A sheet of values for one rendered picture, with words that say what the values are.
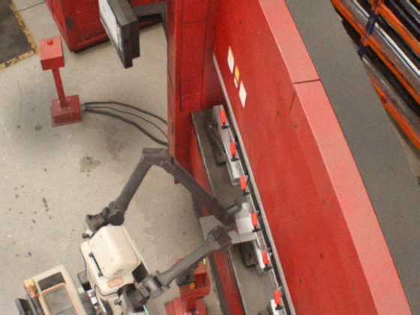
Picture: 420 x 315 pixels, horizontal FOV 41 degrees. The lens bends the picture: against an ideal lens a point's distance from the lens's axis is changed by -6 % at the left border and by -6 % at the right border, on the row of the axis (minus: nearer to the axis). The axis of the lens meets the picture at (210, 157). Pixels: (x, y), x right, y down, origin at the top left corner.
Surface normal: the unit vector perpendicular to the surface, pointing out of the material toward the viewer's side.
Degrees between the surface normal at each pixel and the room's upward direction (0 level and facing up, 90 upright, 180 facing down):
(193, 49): 90
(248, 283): 0
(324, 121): 0
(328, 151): 0
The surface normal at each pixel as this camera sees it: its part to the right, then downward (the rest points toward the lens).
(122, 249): 0.63, -0.64
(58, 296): 0.05, -0.52
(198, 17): 0.23, 0.84
